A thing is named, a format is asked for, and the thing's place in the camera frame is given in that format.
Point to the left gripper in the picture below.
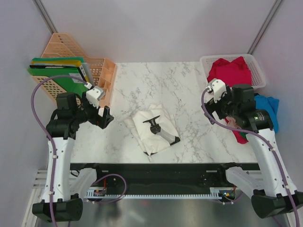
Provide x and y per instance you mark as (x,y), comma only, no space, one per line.
(102,121)

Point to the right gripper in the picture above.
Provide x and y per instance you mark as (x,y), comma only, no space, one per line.
(210,106)

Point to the white t shirt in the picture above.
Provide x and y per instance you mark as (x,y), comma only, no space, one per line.
(154,129)

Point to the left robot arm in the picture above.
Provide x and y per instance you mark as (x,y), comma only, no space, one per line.
(62,199)

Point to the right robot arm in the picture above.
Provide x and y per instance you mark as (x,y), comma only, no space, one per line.
(276,193)

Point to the beige pink t shirt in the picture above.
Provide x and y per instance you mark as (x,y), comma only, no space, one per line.
(231,122)

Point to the red t shirt in basket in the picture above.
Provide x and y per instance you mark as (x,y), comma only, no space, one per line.
(231,72)

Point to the white plastic basket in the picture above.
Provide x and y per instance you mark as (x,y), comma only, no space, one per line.
(258,78)

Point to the blue t shirt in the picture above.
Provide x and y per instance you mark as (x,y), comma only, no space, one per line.
(271,105)

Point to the green file folder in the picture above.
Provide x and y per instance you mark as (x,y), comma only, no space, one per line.
(71,81)

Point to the peach plastic file organizer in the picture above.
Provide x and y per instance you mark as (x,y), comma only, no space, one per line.
(101,71)

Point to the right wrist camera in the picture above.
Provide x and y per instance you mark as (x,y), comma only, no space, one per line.
(217,88)

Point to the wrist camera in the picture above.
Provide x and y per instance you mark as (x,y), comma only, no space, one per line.
(217,88)
(94,95)

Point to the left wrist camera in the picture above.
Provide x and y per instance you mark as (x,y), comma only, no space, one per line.
(94,95)

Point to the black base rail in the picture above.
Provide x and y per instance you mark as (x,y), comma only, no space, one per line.
(158,178)

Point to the white slotted cable duct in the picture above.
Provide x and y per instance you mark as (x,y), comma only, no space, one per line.
(98,193)

